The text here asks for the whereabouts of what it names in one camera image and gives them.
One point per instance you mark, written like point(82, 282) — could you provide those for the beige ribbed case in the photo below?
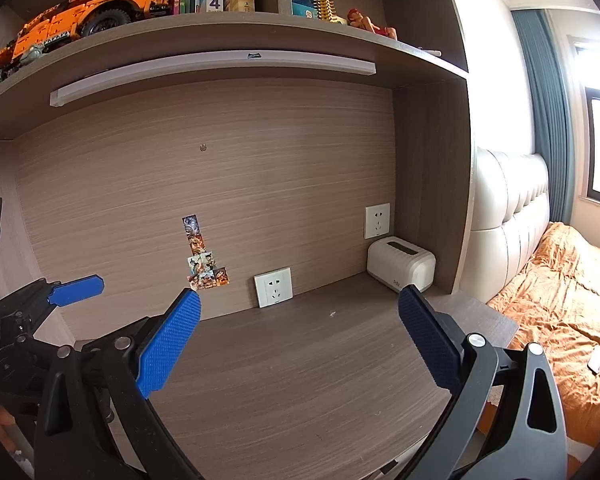
point(400, 262)

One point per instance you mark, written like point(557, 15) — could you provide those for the white phone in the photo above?
point(596, 359)

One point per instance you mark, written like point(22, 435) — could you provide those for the blue-grey curtain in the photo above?
point(545, 110)

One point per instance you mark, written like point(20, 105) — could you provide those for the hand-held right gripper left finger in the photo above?
point(170, 340)

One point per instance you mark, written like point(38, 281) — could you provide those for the orange brick toy truck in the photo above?
point(90, 12)

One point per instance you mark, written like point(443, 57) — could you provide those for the small white wall socket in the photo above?
point(377, 220)

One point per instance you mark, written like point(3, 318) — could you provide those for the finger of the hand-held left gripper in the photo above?
point(77, 290)

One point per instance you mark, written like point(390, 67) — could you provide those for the red toy figure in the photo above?
point(370, 25)

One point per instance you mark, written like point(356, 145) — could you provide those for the cream padded headboard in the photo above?
point(510, 220)

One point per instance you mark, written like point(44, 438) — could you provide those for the large white wall socket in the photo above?
point(273, 287)

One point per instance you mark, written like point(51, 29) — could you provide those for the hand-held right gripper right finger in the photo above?
point(427, 335)

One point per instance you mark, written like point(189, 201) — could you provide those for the blue box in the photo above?
point(305, 8)

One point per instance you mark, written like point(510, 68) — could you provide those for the bed with orange sheet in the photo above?
point(570, 300)

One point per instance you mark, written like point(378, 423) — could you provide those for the wooden bookshelf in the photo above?
point(425, 160)

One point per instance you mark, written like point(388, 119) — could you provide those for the cluster of cartoon stickers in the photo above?
point(200, 260)

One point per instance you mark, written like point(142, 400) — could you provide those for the white under-shelf light bar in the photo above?
point(205, 67)

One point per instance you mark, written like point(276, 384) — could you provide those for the golden pagoda model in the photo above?
point(327, 7)

